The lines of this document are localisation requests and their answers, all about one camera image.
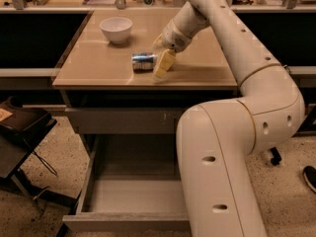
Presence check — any grey top drawer front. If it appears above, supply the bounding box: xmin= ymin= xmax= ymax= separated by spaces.
xmin=66 ymin=108 xmax=182 ymax=134

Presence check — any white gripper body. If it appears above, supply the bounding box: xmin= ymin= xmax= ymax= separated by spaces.
xmin=162 ymin=20 xmax=193 ymax=53

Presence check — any white ceramic bowl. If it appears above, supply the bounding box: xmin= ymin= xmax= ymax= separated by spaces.
xmin=100 ymin=17 xmax=132 ymax=43

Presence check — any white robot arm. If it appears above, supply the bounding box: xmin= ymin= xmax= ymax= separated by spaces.
xmin=153 ymin=0 xmax=304 ymax=237

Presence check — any black side cart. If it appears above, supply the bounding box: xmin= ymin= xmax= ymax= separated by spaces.
xmin=0 ymin=97 xmax=77 ymax=214

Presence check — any blue silver redbull can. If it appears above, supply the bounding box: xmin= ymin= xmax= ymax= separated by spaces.
xmin=131 ymin=52 xmax=158 ymax=71

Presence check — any beige top drawer cabinet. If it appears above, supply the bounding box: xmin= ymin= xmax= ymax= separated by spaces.
xmin=53 ymin=8 xmax=237 ymax=151

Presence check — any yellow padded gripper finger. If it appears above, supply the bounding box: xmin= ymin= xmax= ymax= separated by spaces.
xmin=153 ymin=49 xmax=176 ymax=78
xmin=152 ymin=34 xmax=163 ymax=47

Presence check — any grey open middle drawer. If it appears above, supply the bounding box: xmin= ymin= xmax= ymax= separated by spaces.
xmin=63 ymin=134 xmax=190 ymax=232

